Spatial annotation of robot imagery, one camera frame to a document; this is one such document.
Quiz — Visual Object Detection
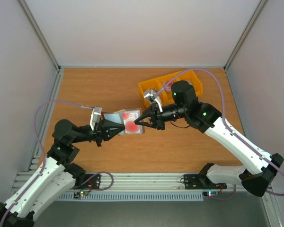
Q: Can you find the red circle card stack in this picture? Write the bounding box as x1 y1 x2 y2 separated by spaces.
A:
162 81 174 93

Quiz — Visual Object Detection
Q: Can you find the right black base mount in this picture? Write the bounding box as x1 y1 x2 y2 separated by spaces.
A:
183 174 227 190

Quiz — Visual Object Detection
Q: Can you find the circuit board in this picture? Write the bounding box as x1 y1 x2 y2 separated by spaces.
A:
203 191 220 198
73 191 89 199

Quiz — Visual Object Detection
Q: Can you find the brown leather card holder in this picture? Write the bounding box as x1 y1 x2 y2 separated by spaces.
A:
101 108 145 136

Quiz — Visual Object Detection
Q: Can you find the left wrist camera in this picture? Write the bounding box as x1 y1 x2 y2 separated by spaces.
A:
89 106 102 130

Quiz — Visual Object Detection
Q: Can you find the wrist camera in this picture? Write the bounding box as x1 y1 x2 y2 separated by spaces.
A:
89 106 102 130
143 89 163 112

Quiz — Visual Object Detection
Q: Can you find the grey slotted cable duct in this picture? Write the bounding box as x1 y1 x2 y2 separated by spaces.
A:
57 192 204 202

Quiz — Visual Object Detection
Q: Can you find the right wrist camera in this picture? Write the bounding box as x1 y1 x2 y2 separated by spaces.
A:
143 89 163 112

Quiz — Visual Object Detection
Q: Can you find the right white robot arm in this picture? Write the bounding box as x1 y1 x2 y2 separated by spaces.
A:
135 80 284 197

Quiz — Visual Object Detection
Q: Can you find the yellow three-compartment bin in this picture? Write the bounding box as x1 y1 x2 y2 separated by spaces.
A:
138 71 203 108

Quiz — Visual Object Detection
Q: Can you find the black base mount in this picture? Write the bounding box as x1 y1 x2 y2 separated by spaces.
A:
72 174 101 190
183 174 227 190

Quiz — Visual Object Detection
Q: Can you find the right circuit board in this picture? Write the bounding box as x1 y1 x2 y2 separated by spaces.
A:
203 191 220 198

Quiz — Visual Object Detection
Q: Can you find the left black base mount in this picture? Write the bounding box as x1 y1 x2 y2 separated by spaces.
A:
72 174 101 190

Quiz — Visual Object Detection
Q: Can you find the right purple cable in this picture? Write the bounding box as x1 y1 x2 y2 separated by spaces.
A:
156 68 284 202

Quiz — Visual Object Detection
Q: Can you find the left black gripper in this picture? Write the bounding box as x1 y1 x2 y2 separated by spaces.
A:
71 119 126 146

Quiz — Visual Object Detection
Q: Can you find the aluminium front rail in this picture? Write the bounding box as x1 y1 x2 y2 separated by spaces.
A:
11 172 273 192

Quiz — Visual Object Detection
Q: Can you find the left circuit board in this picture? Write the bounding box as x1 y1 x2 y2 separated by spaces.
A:
73 191 89 199

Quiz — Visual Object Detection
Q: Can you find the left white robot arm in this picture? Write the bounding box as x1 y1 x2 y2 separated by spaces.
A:
0 119 124 227

